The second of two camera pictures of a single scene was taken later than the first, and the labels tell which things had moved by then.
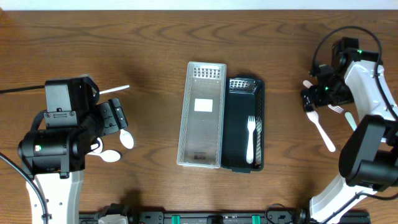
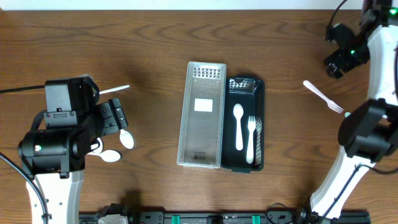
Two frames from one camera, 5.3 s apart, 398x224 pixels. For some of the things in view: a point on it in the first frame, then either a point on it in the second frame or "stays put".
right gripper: [315, 91] → [346, 65]
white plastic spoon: [108, 155] stays put
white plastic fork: [250, 152] stays put
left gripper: [111, 116] stays put
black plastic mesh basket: [242, 145] stays put
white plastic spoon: [314, 116] → [238, 110]
